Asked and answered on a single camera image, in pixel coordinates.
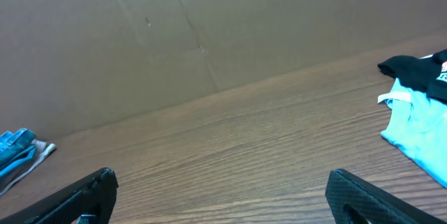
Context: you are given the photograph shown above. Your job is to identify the light blue garment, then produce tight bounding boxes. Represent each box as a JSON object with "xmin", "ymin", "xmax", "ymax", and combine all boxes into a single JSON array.
[{"xmin": 378, "ymin": 79, "xmax": 446, "ymax": 186}]

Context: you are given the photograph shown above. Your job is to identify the blue denim jeans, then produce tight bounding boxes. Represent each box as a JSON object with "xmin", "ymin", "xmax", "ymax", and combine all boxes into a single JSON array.
[{"xmin": 1, "ymin": 128, "xmax": 37, "ymax": 187}]

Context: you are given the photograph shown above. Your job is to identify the folded beige trousers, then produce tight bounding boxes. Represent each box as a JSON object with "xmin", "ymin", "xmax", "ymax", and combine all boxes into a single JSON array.
[{"xmin": 1, "ymin": 140, "xmax": 57, "ymax": 196}]

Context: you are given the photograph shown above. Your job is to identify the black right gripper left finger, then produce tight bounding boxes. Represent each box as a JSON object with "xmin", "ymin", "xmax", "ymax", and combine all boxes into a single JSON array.
[{"xmin": 1, "ymin": 167, "xmax": 119, "ymax": 224}]

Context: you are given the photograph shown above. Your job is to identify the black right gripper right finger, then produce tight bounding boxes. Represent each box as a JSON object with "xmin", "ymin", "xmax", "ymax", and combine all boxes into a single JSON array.
[{"xmin": 325, "ymin": 169, "xmax": 446, "ymax": 224}]

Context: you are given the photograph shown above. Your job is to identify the black printed t-shirt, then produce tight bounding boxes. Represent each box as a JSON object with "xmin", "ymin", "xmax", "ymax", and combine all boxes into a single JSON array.
[{"xmin": 377, "ymin": 50, "xmax": 446, "ymax": 103}]

